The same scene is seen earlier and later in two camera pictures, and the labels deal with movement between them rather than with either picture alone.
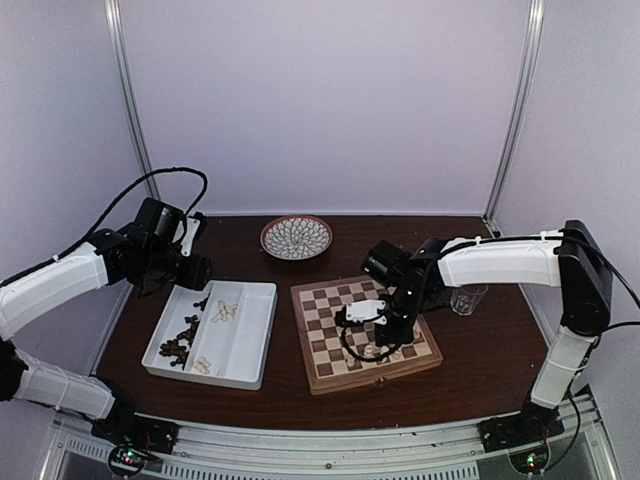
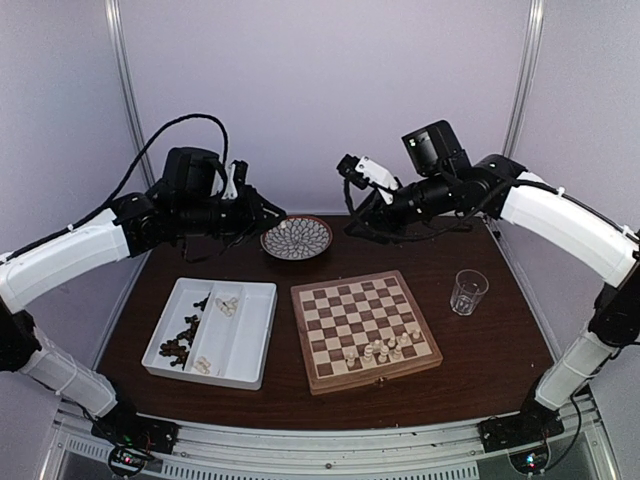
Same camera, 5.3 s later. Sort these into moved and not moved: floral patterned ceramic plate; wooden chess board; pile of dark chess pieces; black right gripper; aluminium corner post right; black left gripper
Moved: black right gripper; black left gripper
Not moved: wooden chess board; aluminium corner post right; floral patterned ceramic plate; pile of dark chess pieces
